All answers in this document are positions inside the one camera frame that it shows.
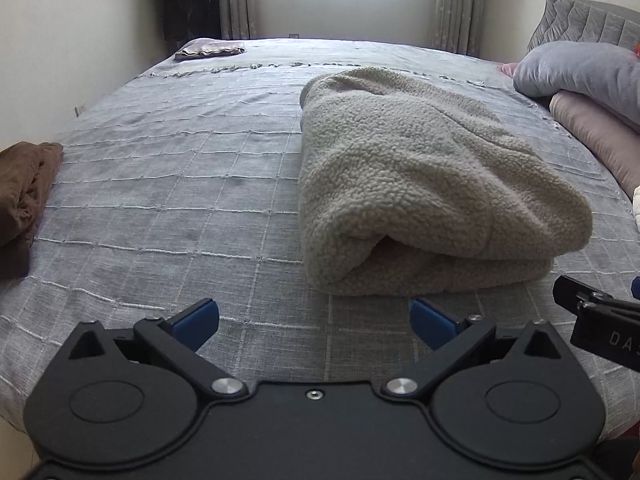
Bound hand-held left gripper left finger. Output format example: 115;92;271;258
52;297;249;402

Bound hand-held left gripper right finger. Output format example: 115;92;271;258
382;298;576;402

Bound cream fleece garment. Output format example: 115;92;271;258
298;66;594;297

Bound dark hanging clothes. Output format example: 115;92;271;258
155;0;221;44

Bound bed with grey bedspread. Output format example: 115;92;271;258
0;37;640;441

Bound pink pillow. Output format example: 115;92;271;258
549;91;640;202

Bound brown cloth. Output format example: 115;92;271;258
0;141;65;281

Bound grey pillow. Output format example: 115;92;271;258
512;41;640;134

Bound quilted grey cushion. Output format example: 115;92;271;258
526;0;640;56

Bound small folded grey cloth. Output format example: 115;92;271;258
174;40;247;63

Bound grey patterned curtain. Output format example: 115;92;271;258
217;0;259;41
432;0;489;56

